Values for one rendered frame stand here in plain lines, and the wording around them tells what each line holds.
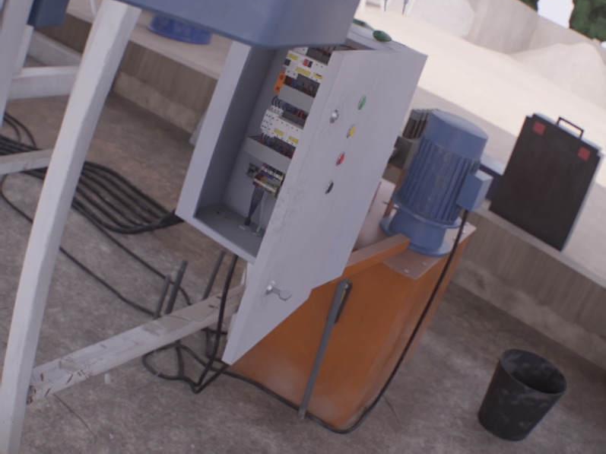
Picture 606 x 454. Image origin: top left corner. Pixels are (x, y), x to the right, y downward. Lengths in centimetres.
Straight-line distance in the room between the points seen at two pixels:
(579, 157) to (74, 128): 298
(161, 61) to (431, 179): 296
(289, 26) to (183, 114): 438
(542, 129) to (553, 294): 89
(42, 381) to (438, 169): 136
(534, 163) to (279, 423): 224
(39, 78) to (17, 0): 425
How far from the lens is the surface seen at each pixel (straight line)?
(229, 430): 227
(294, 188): 123
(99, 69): 152
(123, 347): 205
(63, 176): 156
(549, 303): 389
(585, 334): 390
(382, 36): 160
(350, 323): 229
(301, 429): 240
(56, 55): 552
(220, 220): 195
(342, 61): 117
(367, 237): 232
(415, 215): 233
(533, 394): 268
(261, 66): 192
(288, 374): 245
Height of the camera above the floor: 140
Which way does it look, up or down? 21 degrees down
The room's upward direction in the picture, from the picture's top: 21 degrees clockwise
